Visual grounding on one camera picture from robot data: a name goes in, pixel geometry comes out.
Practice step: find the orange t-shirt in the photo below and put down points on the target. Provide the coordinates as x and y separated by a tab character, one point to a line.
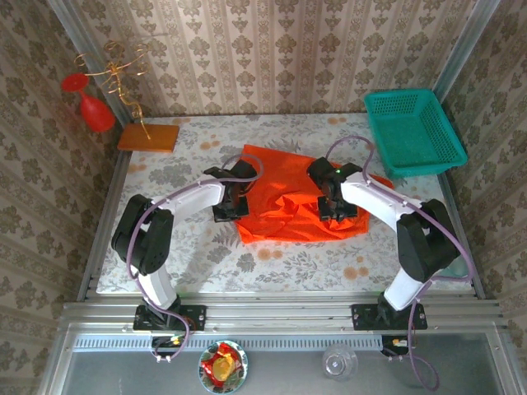
280	222

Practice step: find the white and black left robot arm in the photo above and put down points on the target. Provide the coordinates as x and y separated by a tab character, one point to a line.
185	201

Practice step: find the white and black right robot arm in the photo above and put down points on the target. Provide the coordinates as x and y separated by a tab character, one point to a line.
370	197

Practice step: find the floral tablecloth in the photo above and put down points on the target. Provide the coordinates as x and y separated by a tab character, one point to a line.
288	267

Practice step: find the orange wooden base block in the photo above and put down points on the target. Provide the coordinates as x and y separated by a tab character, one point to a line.
160	140

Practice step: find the teal plastic basket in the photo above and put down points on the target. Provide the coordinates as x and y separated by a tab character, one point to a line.
411	136

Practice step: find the translucent teal cup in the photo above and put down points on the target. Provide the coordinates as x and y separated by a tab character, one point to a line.
459	271

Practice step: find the black controller board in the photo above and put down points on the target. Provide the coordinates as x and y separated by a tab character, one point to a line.
164	341
395	343

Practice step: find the red and yellow snack packet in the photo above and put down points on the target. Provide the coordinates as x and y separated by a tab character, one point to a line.
222	362

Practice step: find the patterned bowl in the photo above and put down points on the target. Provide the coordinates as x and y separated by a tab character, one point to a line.
243	366

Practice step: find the clear glass cup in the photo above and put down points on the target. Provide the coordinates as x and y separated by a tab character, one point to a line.
339	362

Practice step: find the red plastic wine glass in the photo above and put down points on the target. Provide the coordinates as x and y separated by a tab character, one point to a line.
96	113

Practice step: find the grey metal shelf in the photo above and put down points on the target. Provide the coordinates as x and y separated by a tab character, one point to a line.
288	374

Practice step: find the aluminium frame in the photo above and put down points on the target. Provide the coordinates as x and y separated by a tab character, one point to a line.
280	314

